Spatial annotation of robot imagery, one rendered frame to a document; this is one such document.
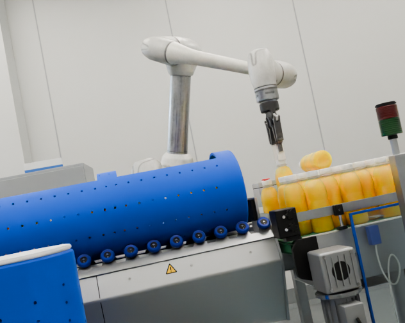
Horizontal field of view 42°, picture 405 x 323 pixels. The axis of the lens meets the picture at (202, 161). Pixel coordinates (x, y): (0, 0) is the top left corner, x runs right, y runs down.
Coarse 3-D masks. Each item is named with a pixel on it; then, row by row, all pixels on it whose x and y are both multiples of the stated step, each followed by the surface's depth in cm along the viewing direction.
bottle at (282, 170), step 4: (280, 164) 203; (284, 164) 203; (280, 168) 202; (284, 168) 202; (288, 168) 203; (276, 172) 203; (280, 172) 202; (284, 172) 201; (288, 172) 201; (276, 176) 203; (280, 176) 201; (276, 180) 203; (276, 184) 204
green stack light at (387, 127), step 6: (384, 120) 158; (390, 120) 157; (396, 120) 157; (384, 126) 158; (390, 126) 157; (396, 126) 157; (384, 132) 158; (390, 132) 157; (396, 132) 157; (402, 132) 158
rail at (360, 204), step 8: (360, 200) 173; (368, 200) 173; (376, 200) 174; (384, 200) 174; (392, 200) 174; (320, 208) 170; (328, 208) 171; (344, 208) 171; (352, 208) 172; (360, 208) 172; (304, 216) 169; (312, 216) 170; (320, 216) 170
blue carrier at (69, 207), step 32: (224, 160) 178; (32, 192) 169; (64, 192) 168; (96, 192) 168; (128, 192) 169; (160, 192) 170; (192, 192) 171; (224, 192) 172; (0, 224) 161; (32, 224) 162; (64, 224) 164; (96, 224) 165; (128, 224) 167; (160, 224) 170; (192, 224) 173; (224, 224) 176; (96, 256) 172
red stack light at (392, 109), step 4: (392, 104) 158; (396, 104) 159; (376, 108) 160; (380, 108) 159; (384, 108) 158; (388, 108) 158; (392, 108) 158; (396, 108) 158; (376, 112) 161; (380, 112) 159; (384, 112) 158; (388, 112) 157; (392, 112) 158; (396, 112) 158; (380, 116) 159; (384, 116) 158; (388, 116) 158; (392, 116) 157; (396, 116) 158
